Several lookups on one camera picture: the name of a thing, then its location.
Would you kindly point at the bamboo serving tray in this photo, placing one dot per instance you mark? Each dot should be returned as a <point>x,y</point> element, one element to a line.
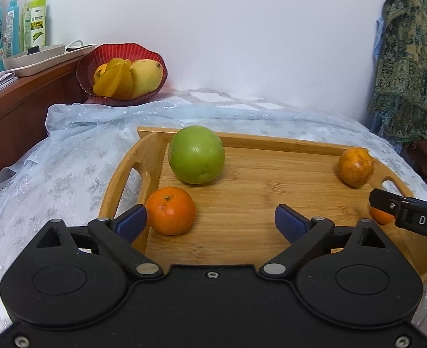
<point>253,188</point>

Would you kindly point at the red fluted fruit bowl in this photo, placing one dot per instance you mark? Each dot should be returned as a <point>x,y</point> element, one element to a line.
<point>86,76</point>

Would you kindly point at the green apple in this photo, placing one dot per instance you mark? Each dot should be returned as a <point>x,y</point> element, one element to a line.
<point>196,154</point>

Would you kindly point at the green patterned fringed scarf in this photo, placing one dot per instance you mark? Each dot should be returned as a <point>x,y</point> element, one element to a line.
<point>413,61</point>

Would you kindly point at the beige plastic tray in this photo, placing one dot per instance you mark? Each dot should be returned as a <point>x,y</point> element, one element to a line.
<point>35,60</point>

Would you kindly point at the small orange tangerine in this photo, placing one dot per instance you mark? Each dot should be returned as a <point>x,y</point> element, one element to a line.
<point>380,218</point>

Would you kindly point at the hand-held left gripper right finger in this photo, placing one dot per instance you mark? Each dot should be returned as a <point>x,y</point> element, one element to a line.
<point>293,221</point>

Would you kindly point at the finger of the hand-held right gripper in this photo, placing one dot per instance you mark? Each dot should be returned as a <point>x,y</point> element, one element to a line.
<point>384,201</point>

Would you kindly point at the green and white spray bottle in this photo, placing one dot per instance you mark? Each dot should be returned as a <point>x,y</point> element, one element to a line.
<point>38,21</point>

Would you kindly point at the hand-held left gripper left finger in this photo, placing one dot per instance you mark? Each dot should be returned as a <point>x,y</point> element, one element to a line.
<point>131,221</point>

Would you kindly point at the pale translucent bottle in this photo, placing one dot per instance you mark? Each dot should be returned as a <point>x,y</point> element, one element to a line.
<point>26,25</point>

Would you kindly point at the yellowish green-tinged orange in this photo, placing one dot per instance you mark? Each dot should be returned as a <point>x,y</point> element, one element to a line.
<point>356,166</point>

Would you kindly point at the brown wooden cabinet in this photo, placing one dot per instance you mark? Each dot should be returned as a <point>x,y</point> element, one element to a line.
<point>17,123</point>

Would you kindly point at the large orange tangerine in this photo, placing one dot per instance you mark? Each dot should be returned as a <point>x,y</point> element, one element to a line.
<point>170,210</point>

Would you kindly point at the yellow starfruit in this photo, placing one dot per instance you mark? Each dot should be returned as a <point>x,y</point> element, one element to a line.
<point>115,79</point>

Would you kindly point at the yellow mango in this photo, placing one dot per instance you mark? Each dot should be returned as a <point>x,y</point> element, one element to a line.
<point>146,78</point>

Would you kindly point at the small yellow fruit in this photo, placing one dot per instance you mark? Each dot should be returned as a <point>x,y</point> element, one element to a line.
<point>100,72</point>

